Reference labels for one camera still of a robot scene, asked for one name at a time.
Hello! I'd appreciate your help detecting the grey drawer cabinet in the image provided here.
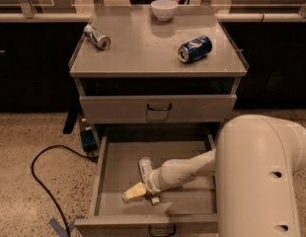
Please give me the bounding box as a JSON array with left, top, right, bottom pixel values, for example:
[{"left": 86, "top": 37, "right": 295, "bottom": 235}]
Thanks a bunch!
[{"left": 70, "top": 5, "right": 247, "bottom": 138}]

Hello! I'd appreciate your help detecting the open middle drawer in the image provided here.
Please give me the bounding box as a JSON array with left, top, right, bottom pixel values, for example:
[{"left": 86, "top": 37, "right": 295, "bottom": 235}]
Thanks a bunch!
[{"left": 75, "top": 136, "right": 217, "bottom": 237}]

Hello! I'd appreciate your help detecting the black floor cable left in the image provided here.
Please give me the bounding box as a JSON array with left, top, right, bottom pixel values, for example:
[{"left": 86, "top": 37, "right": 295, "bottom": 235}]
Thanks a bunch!
[{"left": 31, "top": 144, "right": 100, "bottom": 237}]

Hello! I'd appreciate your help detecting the white railing bar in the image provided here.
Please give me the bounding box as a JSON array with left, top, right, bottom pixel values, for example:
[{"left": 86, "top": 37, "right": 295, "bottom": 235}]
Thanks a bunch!
[{"left": 0, "top": 14, "right": 306, "bottom": 23}]

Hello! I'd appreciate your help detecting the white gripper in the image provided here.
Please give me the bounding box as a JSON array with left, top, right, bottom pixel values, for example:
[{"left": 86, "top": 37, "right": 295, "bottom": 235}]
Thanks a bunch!
[{"left": 122, "top": 169, "right": 166, "bottom": 200}]

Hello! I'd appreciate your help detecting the black top drawer handle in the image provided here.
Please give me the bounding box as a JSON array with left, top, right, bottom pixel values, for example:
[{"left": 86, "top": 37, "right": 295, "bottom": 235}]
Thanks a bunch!
[{"left": 146, "top": 104, "right": 173, "bottom": 112}]

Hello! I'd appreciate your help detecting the clear blue-label plastic bottle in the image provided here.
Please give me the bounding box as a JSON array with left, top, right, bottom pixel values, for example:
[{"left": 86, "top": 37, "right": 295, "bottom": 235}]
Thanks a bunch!
[{"left": 138, "top": 157, "right": 160, "bottom": 205}]

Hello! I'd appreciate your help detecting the blue power box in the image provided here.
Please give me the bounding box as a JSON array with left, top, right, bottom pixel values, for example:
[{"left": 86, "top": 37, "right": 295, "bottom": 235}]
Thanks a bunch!
[{"left": 80, "top": 127, "right": 98, "bottom": 153}]

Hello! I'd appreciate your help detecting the blue soda can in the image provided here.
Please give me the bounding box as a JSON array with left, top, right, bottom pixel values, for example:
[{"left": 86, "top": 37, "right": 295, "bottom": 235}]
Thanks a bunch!
[{"left": 178, "top": 36, "right": 212, "bottom": 63}]

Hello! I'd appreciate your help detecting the closed top drawer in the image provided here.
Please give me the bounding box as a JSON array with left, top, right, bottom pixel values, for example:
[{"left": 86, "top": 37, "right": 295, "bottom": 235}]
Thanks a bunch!
[{"left": 80, "top": 95, "right": 237, "bottom": 123}]

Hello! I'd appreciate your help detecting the white bowl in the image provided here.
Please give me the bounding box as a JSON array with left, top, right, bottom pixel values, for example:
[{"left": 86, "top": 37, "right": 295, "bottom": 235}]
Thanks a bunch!
[{"left": 151, "top": 0, "right": 179, "bottom": 22}]

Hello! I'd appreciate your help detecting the blue floor tape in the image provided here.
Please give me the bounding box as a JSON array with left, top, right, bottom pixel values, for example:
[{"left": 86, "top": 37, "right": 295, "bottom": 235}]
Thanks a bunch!
[{"left": 48, "top": 218, "right": 76, "bottom": 237}]

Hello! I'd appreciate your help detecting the silver soda can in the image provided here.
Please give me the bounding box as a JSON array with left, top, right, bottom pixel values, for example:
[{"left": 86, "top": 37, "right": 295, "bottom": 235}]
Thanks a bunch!
[{"left": 83, "top": 25, "right": 111, "bottom": 50}]

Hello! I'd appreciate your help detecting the black middle drawer handle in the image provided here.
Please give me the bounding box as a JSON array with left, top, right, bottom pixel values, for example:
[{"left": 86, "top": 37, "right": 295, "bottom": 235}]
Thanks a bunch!
[{"left": 148, "top": 225, "right": 177, "bottom": 237}]

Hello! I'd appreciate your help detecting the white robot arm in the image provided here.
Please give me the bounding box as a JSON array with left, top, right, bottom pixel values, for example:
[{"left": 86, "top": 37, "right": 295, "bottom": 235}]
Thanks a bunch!
[{"left": 123, "top": 115, "right": 306, "bottom": 237}]

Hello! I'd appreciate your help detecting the black drawer handle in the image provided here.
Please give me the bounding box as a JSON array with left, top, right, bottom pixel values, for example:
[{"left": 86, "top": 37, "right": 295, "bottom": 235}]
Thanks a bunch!
[
  {"left": 148, "top": 225, "right": 177, "bottom": 237},
  {"left": 146, "top": 104, "right": 173, "bottom": 112}
]

